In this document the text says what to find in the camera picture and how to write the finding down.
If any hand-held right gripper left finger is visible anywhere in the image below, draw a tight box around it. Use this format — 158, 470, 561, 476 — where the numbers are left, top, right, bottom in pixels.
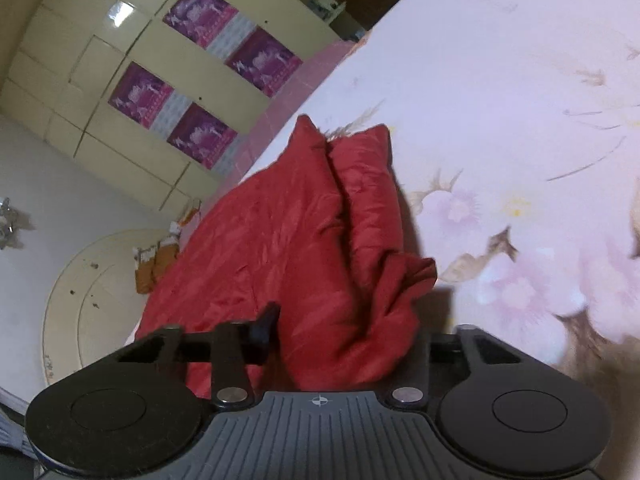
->
117, 302, 281, 407

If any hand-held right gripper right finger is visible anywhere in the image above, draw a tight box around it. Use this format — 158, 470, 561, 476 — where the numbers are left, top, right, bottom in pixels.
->
384, 326, 526, 406

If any red puffer jacket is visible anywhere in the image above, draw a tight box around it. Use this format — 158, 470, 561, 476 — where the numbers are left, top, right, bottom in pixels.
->
135, 114, 438, 401

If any brown patterned bag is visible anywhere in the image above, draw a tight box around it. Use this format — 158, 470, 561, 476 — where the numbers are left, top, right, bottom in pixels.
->
134, 240, 178, 295

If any floral pillow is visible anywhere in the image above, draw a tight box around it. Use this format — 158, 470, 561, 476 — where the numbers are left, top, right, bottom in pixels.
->
169, 199, 202, 241

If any cream rounded headboard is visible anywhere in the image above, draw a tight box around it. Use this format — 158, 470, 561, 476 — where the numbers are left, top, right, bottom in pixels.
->
41, 228, 171, 381

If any floral white bed sheet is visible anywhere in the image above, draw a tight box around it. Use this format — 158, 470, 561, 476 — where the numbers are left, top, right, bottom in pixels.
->
235, 0, 640, 396

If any cream wardrobe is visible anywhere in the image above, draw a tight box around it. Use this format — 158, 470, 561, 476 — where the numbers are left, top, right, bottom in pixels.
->
0, 0, 361, 211

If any purple wall poster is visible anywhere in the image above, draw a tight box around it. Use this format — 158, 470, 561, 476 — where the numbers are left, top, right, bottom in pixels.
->
167, 103, 246, 173
225, 27, 303, 98
162, 0, 258, 56
107, 61, 193, 138

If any silver wall ornament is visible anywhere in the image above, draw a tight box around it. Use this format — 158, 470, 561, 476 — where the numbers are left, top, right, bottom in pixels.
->
0, 197, 31, 251

